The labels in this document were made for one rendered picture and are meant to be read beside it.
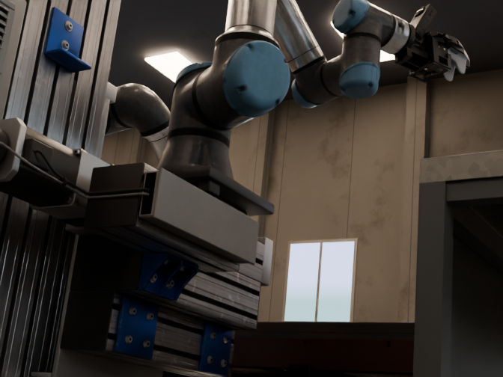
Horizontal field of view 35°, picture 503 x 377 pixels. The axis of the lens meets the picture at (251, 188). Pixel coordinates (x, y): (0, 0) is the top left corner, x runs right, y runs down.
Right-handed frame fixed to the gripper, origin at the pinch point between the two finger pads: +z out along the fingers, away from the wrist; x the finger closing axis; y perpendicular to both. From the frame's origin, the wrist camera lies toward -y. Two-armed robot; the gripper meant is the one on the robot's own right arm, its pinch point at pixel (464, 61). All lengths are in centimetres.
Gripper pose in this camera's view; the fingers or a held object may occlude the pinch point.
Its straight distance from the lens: 182.8
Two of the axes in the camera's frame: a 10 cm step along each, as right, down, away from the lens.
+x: 5.7, -3.3, -7.5
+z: 8.2, 2.5, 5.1
